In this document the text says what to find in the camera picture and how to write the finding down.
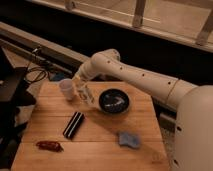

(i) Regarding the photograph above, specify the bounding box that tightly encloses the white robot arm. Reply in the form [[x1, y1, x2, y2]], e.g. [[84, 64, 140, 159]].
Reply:
[[73, 49, 197, 110]]

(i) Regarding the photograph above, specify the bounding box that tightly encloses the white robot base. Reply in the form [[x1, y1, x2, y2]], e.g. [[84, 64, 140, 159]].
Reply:
[[172, 86, 213, 171]]

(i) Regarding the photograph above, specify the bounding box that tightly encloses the black equipment at left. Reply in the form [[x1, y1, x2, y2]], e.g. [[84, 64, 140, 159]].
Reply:
[[0, 47, 36, 171]]

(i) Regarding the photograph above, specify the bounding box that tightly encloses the clear plastic bottle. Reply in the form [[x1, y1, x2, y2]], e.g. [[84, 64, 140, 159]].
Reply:
[[75, 81, 94, 106]]

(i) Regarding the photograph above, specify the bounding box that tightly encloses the black cable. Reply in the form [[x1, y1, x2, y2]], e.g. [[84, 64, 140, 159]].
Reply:
[[24, 46, 52, 85]]

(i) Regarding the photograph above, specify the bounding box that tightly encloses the red crumpled wrapper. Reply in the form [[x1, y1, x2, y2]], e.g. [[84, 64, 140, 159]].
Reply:
[[36, 141, 63, 152]]

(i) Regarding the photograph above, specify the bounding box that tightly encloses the black round bowl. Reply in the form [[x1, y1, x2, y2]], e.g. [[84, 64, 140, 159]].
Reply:
[[98, 88, 130, 114]]

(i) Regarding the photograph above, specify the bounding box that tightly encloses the translucent white plastic cup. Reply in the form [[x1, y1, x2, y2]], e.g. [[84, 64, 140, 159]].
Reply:
[[59, 79, 75, 100]]

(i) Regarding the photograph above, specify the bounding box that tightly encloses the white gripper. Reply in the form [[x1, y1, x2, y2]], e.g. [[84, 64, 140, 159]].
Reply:
[[72, 68, 87, 83]]

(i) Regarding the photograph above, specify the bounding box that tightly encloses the black white striped box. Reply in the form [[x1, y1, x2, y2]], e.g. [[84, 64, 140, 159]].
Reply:
[[63, 112, 84, 139]]

